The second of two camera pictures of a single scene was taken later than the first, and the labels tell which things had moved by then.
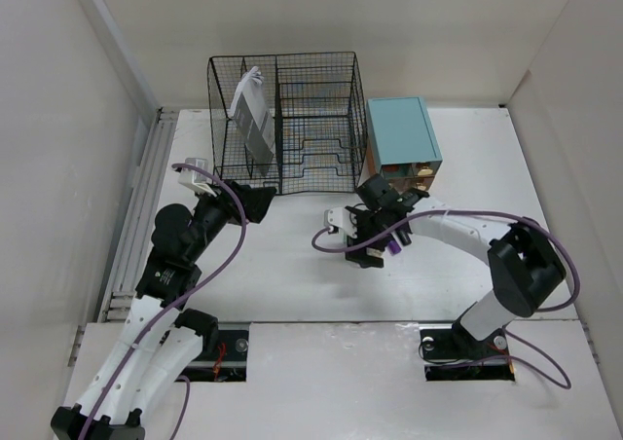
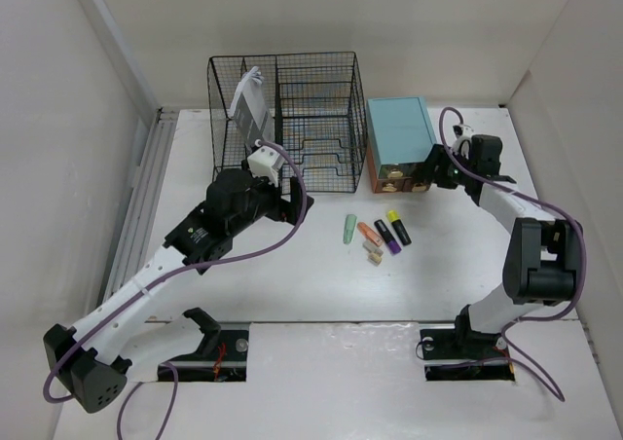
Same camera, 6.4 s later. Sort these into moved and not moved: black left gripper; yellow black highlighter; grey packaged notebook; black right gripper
Moved: black left gripper; black right gripper
Not moved: grey packaged notebook; yellow black highlighter
